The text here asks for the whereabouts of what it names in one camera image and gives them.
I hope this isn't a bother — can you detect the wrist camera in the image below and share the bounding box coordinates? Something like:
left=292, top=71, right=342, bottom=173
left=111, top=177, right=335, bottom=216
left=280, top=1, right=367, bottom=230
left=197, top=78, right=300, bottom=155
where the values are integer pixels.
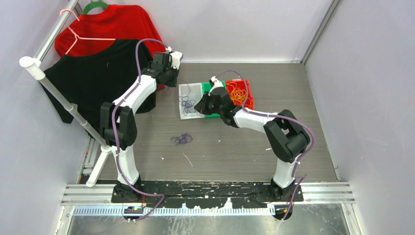
left=170, top=51, right=183, bottom=70
left=208, top=76, right=224, bottom=95

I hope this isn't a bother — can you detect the white plastic bin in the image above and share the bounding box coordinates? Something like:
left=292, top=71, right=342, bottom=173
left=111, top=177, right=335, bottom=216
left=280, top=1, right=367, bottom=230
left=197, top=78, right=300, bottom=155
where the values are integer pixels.
left=178, top=80, right=204, bottom=120

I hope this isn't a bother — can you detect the orange cable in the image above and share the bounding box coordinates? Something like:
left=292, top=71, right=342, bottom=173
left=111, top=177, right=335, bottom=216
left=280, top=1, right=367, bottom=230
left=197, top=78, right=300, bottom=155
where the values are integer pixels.
left=226, top=81, right=250, bottom=106

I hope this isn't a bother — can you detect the pink hanger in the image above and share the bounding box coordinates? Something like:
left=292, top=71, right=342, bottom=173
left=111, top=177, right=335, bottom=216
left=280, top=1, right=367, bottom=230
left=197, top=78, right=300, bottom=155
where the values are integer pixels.
left=59, top=9, right=115, bottom=55

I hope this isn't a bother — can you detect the green plastic bin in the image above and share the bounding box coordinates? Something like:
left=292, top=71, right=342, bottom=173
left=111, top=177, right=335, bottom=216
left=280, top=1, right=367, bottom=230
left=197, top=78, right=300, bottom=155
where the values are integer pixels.
left=202, top=81, right=227, bottom=118

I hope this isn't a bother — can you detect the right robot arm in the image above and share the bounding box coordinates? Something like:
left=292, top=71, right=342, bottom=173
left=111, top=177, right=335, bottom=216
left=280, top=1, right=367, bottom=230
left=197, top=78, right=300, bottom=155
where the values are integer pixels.
left=194, top=87, right=315, bottom=201

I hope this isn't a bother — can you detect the coloured cable bundle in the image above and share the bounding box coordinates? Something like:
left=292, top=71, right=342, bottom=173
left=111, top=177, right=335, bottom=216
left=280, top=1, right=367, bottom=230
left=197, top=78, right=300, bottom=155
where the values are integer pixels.
left=170, top=132, right=194, bottom=145

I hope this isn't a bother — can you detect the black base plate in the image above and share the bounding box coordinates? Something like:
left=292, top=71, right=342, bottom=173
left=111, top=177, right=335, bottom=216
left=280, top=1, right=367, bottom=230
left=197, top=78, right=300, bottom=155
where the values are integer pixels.
left=111, top=181, right=304, bottom=209

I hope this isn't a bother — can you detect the black t-shirt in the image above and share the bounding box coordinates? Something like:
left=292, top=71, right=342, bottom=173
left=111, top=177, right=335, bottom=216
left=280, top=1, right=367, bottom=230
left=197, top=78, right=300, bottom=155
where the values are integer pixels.
left=44, top=39, right=153, bottom=131

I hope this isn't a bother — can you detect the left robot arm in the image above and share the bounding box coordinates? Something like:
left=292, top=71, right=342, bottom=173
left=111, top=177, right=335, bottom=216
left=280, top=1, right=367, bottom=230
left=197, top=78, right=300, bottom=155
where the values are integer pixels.
left=100, top=50, right=183, bottom=203

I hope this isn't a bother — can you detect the red t-shirt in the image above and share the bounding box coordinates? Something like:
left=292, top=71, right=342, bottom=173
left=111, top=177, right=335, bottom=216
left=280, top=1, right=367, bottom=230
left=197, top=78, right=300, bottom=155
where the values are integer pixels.
left=55, top=4, right=166, bottom=58

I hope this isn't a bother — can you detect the green hanger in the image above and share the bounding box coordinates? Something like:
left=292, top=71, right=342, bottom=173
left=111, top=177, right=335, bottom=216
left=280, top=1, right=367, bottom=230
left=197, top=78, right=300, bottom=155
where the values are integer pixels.
left=82, top=0, right=108, bottom=14

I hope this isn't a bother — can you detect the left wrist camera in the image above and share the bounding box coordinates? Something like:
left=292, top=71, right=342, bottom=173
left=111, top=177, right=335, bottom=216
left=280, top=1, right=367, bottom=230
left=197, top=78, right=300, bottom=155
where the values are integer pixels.
left=170, top=51, right=183, bottom=70

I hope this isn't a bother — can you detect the white clothes rack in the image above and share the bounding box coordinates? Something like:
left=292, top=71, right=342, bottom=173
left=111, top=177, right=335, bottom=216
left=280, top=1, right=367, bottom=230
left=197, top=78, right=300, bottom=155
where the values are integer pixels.
left=19, top=0, right=111, bottom=188

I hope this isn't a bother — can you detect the red plastic bin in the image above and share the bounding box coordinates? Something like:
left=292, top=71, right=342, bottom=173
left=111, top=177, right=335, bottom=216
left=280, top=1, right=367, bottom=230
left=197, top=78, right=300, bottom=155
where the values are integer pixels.
left=225, top=79, right=254, bottom=109

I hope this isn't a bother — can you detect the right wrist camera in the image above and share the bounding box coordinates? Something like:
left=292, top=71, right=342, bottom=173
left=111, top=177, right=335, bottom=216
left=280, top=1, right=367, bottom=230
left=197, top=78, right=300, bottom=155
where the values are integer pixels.
left=208, top=76, right=224, bottom=95

